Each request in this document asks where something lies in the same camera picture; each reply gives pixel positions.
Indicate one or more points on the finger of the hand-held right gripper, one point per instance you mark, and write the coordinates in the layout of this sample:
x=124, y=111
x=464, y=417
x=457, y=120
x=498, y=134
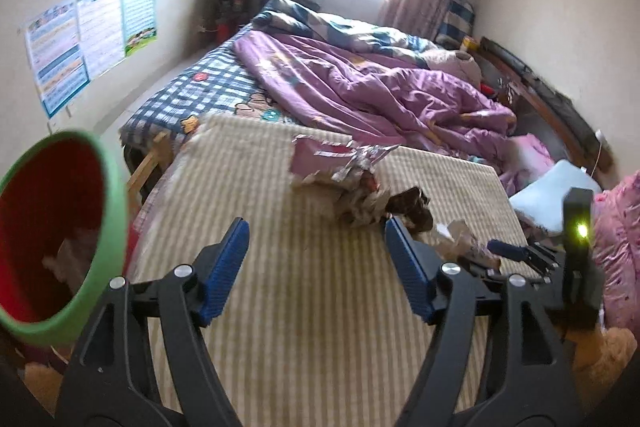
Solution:
x=487, y=269
x=510, y=249

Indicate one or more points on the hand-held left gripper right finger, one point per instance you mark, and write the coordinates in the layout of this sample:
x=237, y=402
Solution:
x=407, y=267

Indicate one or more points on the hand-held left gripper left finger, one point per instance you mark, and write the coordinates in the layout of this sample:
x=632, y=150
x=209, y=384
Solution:
x=225, y=272

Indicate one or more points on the beige wrapper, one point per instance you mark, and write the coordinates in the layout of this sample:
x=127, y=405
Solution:
x=455, y=239

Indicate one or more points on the dark brown wrapper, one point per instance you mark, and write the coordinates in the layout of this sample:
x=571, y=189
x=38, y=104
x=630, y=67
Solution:
x=410, y=202

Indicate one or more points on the silver wrapper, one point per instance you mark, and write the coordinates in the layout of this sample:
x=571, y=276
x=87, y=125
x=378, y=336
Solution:
x=362, y=207

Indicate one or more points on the purple snack wrapper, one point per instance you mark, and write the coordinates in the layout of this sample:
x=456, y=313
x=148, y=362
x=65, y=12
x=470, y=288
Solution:
x=312, y=157

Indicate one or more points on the red bin with green rim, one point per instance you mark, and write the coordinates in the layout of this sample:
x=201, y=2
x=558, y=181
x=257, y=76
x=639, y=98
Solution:
x=40, y=207

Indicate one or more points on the light blue pillow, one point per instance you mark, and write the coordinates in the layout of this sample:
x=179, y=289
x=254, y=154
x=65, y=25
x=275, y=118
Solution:
x=545, y=197

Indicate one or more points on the pink cloth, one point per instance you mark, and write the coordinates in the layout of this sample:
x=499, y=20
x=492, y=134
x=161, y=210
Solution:
x=527, y=157

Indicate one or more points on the beige striped bed mat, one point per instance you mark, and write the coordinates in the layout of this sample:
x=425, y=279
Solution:
x=300, y=307

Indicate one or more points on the wooden headboard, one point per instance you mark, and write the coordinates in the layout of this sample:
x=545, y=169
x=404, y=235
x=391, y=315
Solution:
x=550, y=97

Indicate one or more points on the brown plush toy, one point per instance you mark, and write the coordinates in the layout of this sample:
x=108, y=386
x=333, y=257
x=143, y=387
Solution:
x=607, y=352

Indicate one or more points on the purple quilt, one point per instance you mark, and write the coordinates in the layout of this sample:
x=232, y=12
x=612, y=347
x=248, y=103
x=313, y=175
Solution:
x=380, y=97

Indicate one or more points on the blue plaid bed sheet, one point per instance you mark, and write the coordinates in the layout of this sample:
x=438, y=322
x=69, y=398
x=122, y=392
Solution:
x=210, y=92

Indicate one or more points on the beige plush toy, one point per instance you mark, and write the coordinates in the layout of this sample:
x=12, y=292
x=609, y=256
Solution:
x=460, y=64

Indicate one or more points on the blue striped bag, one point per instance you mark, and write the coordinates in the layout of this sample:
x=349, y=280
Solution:
x=457, y=19

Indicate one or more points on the red container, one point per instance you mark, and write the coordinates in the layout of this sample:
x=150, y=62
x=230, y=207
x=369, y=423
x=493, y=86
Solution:
x=223, y=31

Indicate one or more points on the blue patchwork quilt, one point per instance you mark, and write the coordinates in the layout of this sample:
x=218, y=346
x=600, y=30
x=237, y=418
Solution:
x=350, y=32

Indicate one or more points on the dark corner desk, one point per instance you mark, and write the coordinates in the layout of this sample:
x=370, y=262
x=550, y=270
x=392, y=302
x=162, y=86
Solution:
x=235, y=2

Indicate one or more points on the wooden bed frame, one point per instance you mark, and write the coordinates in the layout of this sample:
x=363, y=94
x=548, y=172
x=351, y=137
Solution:
x=147, y=167

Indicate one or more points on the white wall poster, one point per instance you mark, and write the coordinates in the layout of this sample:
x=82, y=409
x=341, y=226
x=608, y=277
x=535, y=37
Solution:
x=100, y=32

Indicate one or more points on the blue wall poster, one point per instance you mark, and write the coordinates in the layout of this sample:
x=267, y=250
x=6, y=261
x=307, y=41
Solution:
x=57, y=57

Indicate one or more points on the green wall poster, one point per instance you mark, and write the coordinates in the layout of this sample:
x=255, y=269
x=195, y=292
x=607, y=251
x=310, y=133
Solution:
x=140, y=12

